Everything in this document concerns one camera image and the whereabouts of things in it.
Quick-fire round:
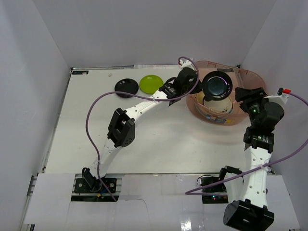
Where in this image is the translucent pink plastic bin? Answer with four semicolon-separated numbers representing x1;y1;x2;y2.
186;61;266;126

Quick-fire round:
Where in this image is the pale orange plate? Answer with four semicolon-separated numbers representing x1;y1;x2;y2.
195;92;227;115

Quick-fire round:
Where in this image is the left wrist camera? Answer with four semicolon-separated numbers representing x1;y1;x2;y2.
178;57;194;70

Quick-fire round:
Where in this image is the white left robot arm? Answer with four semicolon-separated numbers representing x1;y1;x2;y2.
82;67;200;192

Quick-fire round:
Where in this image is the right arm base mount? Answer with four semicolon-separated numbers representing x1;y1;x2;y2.
196;175;228;204

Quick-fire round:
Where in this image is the lime green plate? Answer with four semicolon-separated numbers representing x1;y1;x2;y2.
139;75;164;94

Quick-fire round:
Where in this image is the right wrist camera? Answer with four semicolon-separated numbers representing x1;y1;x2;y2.
266;88;291;106

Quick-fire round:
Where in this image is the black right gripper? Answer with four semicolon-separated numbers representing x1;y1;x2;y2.
235;88;270;127

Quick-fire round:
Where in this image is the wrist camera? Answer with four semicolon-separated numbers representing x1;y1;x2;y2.
178;57;194;70
266;88;291;106

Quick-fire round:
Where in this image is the cream plate with black patch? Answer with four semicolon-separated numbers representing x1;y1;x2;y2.
203;97;233;114

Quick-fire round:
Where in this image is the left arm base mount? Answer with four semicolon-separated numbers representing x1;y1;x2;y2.
71;178;119;202

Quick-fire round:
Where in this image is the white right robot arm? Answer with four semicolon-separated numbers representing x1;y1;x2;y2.
217;87;288;231

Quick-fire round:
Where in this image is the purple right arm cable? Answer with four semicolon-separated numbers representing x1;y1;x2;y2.
184;89;308;196

